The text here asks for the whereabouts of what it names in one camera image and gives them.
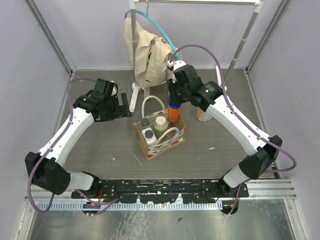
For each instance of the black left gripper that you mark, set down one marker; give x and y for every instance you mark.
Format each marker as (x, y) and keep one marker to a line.
(119, 105)

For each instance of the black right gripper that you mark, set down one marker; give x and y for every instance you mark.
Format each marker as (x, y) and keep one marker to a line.
(172, 84)

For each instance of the orange bottle blue pump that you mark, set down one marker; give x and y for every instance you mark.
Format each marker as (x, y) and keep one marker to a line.
(173, 112)

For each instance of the pink bottle pink cap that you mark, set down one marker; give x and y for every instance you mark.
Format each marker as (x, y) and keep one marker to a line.
(203, 116)

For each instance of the green bottle beige cap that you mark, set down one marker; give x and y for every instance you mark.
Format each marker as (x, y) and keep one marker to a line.
(160, 126)

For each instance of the clear bottle grey cap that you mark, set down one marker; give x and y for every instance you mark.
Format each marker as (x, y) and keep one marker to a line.
(143, 123)

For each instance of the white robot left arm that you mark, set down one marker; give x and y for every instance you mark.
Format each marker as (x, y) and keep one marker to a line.
(45, 168)

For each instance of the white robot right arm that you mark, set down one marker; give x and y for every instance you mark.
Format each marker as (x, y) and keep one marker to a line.
(261, 149)

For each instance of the beige jacket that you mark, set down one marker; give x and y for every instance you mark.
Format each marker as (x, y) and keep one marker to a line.
(151, 57)

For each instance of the white bottle grey cap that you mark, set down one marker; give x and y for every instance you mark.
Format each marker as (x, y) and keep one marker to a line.
(149, 136)

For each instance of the blue clothes hanger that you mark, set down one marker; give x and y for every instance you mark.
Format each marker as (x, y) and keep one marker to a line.
(134, 34)

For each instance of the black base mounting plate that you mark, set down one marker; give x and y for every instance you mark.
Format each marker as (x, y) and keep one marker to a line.
(160, 191)

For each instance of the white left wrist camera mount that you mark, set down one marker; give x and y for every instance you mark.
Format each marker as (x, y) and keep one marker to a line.
(114, 88)

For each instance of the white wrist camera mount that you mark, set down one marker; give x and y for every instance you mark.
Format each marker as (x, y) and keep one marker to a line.
(172, 66)
(114, 88)

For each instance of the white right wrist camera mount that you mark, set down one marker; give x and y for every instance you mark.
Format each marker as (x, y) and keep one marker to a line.
(172, 66)

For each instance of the white clothes rack frame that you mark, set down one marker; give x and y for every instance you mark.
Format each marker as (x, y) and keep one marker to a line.
(219, 25)

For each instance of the slotted grey cable duct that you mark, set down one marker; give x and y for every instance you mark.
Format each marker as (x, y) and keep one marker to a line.
(77, 205)

